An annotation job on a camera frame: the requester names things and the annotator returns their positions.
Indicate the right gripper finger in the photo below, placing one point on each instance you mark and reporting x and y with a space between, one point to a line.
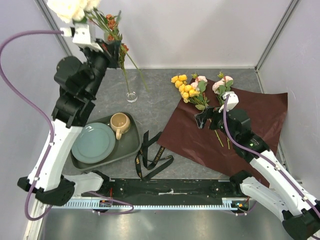
207 113
201 122

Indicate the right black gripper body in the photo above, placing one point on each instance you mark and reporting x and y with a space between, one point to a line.
217 121

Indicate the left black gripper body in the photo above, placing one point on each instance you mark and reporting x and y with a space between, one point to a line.
113 62

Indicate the orange rose stem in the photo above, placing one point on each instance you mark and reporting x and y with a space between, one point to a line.
116 36

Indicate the yellow rose stem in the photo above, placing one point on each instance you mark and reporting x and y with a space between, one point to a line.
188 94

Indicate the small pink peony stem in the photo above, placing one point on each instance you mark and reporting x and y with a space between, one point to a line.
200 82

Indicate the white peony stem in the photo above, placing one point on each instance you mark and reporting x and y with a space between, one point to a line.
85 12

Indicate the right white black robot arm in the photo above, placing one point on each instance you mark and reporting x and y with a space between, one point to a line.
290 202

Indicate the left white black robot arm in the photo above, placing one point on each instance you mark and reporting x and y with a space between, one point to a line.
79 83

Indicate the clear glass vase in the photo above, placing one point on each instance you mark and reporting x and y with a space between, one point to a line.
131 97

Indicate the dark green tray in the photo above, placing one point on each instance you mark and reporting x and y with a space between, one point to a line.
128 145

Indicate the beige ceramic mug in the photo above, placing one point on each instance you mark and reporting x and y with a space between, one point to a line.
120 124

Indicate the teal plate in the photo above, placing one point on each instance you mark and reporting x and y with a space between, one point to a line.
95 142

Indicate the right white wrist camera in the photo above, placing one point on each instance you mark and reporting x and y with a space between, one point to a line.
230 100

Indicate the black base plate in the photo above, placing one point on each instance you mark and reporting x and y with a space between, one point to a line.
129 187

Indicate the light blue cable duct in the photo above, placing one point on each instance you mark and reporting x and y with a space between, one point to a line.
94 203

